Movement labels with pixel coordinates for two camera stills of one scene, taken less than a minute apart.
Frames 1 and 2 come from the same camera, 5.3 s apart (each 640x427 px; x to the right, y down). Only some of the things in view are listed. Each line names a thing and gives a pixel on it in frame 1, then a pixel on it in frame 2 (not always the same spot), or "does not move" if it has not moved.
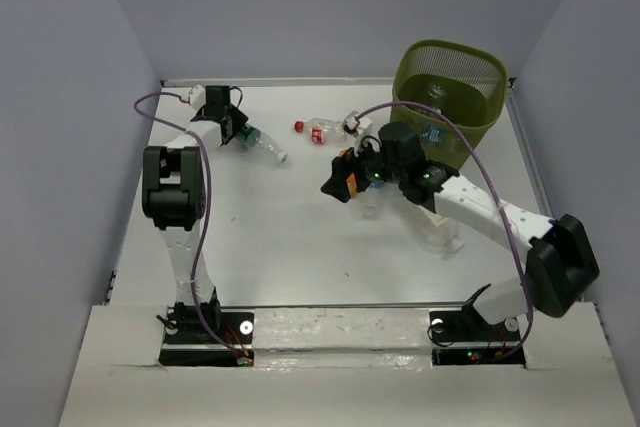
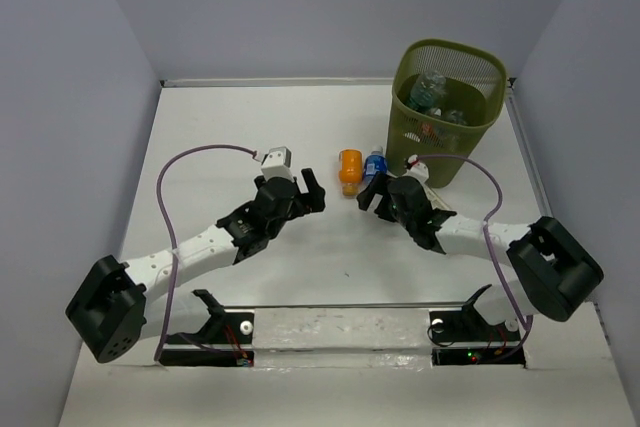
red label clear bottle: (321, 130) to (432, 133)
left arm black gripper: (239, 119) to (311, 201)
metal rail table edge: (530, 163) does not move
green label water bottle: (254, 138) to (427, 90)
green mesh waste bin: (464, 84) does not move
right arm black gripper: (336, 185) to (378, 185)
